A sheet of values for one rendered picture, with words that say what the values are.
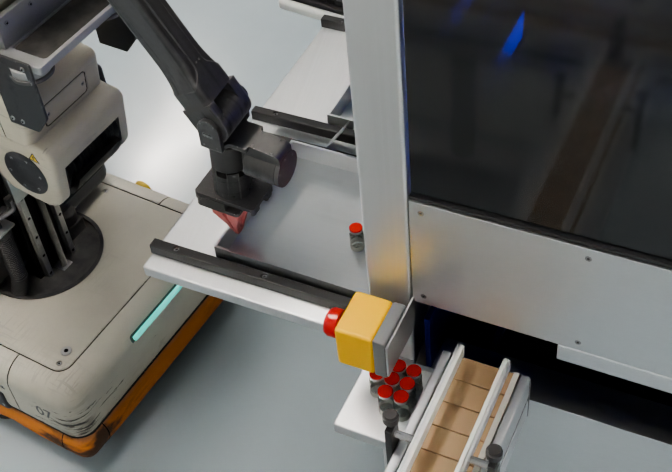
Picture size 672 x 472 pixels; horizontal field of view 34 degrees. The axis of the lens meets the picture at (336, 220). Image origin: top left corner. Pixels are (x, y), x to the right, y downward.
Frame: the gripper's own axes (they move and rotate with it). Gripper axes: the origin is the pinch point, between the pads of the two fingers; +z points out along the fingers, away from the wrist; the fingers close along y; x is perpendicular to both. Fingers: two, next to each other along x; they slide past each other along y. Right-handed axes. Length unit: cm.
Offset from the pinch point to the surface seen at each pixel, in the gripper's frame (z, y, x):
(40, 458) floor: 94, -55, -10
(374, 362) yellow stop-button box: -10.4, 32.6, -21.4
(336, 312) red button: -12.7, 25.5, -17.6
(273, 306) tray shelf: 1.7, 11.5, -10.5
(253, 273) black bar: 0.0, 6.5, -7.3
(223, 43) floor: 96, -92, 142
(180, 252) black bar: 0.8, -6.2, -7.7
